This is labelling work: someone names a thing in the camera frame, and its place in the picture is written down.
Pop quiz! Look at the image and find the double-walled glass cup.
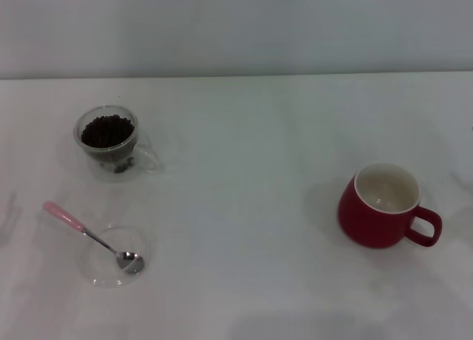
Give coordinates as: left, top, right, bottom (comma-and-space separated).
72, 103, 166, 184

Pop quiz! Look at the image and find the coffee beans heap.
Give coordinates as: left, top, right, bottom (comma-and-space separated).
80, 113, 135, 149

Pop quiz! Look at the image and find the red ceramic mug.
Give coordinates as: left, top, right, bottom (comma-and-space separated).
336, 162, 443, 250

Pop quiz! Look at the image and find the pink-handled metal spoon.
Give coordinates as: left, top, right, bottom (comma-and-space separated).
42, 200, 145, 275

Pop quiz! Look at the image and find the clear glass saucer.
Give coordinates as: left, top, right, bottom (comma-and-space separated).
81, 224, 157, 290

